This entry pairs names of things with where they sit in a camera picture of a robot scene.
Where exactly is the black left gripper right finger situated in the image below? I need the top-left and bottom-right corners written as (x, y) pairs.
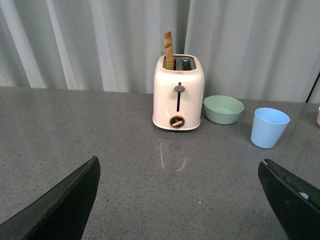
top-left (258, 159), bottom-right (320, 240)

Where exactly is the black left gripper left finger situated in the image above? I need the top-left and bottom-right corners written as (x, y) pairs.
top-left (0, 156), bottom-right (101, 240)

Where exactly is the light blue cup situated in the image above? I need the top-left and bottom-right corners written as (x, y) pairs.
top-left (250, 107), bottom-right (291, 149)

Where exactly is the pink bowl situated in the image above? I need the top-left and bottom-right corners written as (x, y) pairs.
top-left (316, 106), bottom-right (320, 126)

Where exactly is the green bowl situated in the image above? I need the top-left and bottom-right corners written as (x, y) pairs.
top-left (203, 95), bottom-right (245, 125)

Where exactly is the cream white toaster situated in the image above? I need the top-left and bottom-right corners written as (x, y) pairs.
top-left (152, 54), bottom-right (205, 131)

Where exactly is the toasted bread slice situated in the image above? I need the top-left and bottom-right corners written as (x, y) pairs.
top-left (164, 31), bottom-right (174, 71)

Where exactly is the black cable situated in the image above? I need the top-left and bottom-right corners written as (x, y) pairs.
top-left (305, 71), bottom-right (320, 104)

